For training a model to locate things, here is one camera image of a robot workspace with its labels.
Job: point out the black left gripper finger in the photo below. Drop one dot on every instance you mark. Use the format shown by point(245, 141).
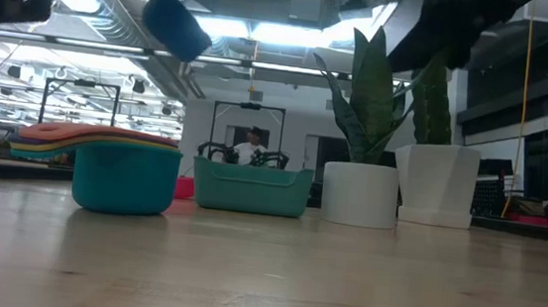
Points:
point(176, 25)

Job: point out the orange measuring cup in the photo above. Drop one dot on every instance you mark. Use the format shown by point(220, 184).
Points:
point(72, 131)

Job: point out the yellow measuring cup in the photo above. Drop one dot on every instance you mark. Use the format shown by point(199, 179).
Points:
point(26, 146)

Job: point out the teal measuring cup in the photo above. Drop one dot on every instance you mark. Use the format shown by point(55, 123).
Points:
point(122, 180)

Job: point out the black background robot arm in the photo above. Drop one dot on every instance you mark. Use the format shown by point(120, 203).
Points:
point(271, 159)
point(217, 152)

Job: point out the teal plastic basket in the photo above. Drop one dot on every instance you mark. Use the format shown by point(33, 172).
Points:
point(250, 193)

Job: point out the green cactus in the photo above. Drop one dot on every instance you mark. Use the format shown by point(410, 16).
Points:
point(432, 108)

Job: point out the green snake plant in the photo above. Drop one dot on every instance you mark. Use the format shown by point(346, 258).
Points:
point(371, 97)

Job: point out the person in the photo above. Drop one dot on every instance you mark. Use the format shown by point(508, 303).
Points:
point(249, 152)

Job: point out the white hexagonal plant pot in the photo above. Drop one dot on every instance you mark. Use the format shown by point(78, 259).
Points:
point(441, 178)

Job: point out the black perforated panel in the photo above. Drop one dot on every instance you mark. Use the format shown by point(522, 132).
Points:
point(491, 197)

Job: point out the white round plant pot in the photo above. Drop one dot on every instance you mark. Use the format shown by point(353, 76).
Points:
point(360, 196)

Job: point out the flat red object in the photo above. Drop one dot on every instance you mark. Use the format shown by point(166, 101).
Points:
point(527, 219)

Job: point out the black background rig frame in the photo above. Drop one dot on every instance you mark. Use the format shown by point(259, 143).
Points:
point(250, 105)
point(81, 82)

